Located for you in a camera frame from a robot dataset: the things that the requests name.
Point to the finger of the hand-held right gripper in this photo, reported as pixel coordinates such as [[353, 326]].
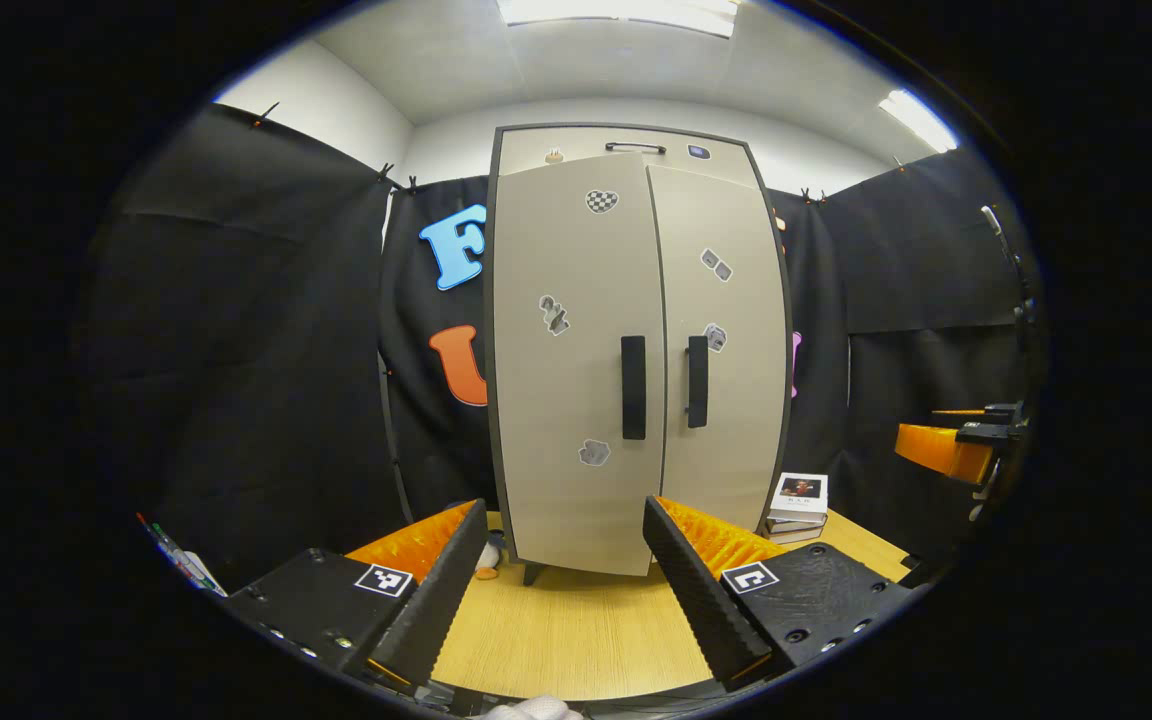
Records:
[[941, 452], [1001, 411]]

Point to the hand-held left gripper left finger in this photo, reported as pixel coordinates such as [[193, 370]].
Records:
[[431, 600]]

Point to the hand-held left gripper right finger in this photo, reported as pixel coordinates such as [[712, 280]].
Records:
[[696, 590]]

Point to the white shoe cabinet door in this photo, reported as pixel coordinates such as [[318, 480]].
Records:
[[736, 400], [576, 400]]

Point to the white shoe cabinet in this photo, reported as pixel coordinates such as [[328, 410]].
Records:
[[576, 140]]

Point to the grey cabinet drawer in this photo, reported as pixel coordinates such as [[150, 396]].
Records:
[[586, 150]]

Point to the penguin plush toy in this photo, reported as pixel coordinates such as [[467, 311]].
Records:
[[488, 565]]

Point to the white portrait cover book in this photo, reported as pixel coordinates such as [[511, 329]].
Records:
[[801, 495]]

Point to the ceiling light panel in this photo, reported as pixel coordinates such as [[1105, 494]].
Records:
[[918, 120], [616, 15]]

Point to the clear bottle red cap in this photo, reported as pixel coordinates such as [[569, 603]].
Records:
[[171, 552]]

